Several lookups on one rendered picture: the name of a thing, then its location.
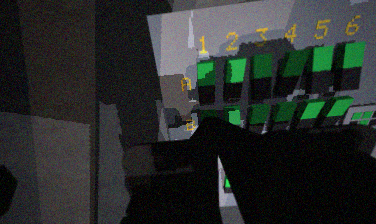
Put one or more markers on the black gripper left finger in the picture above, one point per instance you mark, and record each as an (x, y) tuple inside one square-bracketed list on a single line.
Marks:
[(176, 160)]

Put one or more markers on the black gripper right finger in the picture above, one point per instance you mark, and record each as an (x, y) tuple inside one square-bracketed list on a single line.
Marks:
[(251, 161)]

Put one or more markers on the light grey switch panel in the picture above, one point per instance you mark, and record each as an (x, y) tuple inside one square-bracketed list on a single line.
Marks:
[(267, 65)]

